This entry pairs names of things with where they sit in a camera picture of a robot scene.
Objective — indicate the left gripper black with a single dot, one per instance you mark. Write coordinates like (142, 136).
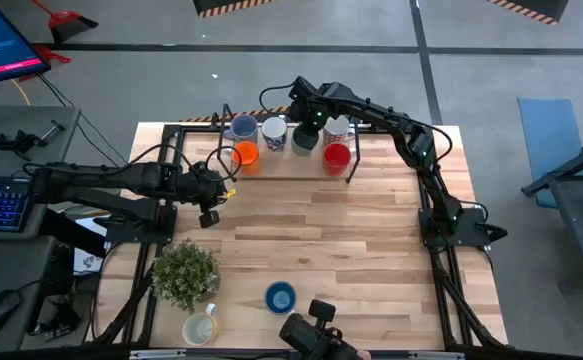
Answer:
(206, 185)

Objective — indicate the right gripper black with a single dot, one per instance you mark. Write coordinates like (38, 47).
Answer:
(311, 107)

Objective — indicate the red white lattice pattern mug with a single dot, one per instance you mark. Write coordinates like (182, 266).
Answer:
(338, 131)

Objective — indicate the white mug blue leaf print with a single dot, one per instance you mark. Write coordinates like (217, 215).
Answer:
(274, 131)

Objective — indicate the orange mug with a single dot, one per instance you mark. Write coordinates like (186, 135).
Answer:
(246, 152)

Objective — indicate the lavender grey mug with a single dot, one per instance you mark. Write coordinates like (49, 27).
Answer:
(243, 126)

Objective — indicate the blue and white striped mug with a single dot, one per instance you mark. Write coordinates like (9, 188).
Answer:
(280, 298)

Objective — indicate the pale yellow textured mug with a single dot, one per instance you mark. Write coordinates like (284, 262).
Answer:
(198, 330)

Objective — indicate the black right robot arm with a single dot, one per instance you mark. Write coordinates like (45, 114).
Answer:
(386, 117)

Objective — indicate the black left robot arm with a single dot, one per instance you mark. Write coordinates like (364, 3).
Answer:
(96, 180)

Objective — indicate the small yellow tag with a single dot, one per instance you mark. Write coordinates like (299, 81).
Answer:
(231, 192)

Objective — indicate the green potted plant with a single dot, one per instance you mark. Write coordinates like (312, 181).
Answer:
(183, 275)

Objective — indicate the black hazard striped mat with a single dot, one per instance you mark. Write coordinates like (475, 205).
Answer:
(206, 119)
(221, 5)
(546, 7)

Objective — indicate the white printed paper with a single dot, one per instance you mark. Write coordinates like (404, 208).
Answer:
(88, 260)

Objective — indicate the black desk leg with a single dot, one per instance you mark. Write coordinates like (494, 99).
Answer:
(71, 232)

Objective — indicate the black clamp tool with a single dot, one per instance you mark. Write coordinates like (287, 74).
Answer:
(18, 142)

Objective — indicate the person's hand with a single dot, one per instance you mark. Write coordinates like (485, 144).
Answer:
(363, 356)

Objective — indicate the backlit black keyboard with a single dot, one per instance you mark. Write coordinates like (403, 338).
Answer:
(1, 205)

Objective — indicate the grey desk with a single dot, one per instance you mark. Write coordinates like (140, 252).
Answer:
(1, 112)
(1, 265)

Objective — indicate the red dustpan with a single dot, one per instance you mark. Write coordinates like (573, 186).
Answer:
(51, 54)

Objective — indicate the red and black broom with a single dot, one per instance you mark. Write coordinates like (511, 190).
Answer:
(73, 27)

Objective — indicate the blue rectangular chair seat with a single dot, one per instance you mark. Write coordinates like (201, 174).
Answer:
(548, 130)

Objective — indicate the computer monitor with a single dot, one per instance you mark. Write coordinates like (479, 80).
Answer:
(1, 45)

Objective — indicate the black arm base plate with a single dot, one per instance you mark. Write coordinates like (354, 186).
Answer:
(121, 230)
(471, 235)

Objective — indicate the black aluminium rig frame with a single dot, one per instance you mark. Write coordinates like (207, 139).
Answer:
(171, 131)

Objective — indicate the black handheld camera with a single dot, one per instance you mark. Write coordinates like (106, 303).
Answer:
(301, 335)

